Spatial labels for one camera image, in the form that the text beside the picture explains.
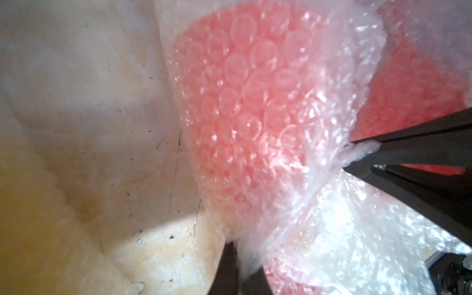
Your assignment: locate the red wine glass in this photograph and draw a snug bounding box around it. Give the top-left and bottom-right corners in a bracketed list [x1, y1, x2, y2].
[171, 0, 467, 295]

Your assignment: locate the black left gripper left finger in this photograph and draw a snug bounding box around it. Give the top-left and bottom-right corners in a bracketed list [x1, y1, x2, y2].
[208, 242, 273, 295]

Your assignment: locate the wrapped yellow glass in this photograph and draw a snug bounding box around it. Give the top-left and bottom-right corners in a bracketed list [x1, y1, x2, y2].
[1, 111, 136, 295]

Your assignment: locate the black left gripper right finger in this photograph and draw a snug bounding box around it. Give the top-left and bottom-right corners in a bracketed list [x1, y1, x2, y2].
[344, 108, 472, 245]

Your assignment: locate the clear bubble wrap sheet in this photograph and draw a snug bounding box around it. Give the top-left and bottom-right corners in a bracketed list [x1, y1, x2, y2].
[154, 0, 472, 295]

